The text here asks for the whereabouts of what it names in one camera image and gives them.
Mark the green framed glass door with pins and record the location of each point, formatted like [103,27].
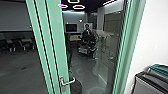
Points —
[50,40]

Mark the grey rectangular trash bin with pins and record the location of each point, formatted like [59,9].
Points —
[150,85]

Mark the person in dark clothes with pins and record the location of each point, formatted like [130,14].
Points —
[87,32]

